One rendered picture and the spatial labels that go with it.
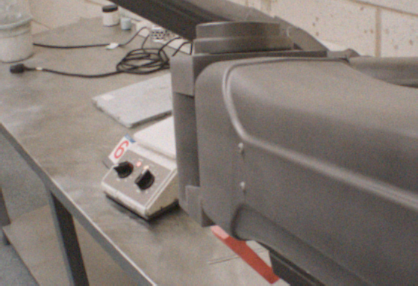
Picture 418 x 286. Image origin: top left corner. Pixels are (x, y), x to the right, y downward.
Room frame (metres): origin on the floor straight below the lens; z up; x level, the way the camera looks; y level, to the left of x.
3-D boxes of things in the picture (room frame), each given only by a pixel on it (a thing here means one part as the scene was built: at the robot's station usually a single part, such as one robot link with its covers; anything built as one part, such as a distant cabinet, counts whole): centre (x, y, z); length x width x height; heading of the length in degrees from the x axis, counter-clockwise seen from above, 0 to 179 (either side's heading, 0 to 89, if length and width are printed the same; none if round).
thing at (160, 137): (0.92, 0.05, 0.83); 0.12 x 0.12 x 0.01; 42
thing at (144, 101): (1.31, 0.10, 0.76); 0.30 x 0.20 x 0.01; 123
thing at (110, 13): (2.02, 0.31, 0.78); 0.06 x 0.06 x 0.06
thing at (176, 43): (1.70, 0.08, 0.77); 0.40 x 0.06 x 0.04; 33
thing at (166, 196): (0.91, 0.07, 0.79); 0.22 x 0.13 x 0.08; 132
